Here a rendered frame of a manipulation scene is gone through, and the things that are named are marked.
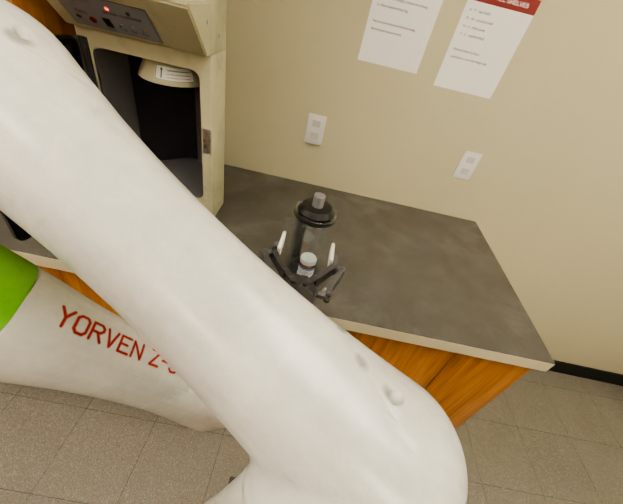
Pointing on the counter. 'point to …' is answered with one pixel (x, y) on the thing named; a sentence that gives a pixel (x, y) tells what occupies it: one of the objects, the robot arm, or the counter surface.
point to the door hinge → (86, 57)
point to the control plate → (112, 17)
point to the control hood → (167, 22)
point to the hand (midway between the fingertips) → (307, 245)
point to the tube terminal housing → (215, 78)
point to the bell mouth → (168, 74)
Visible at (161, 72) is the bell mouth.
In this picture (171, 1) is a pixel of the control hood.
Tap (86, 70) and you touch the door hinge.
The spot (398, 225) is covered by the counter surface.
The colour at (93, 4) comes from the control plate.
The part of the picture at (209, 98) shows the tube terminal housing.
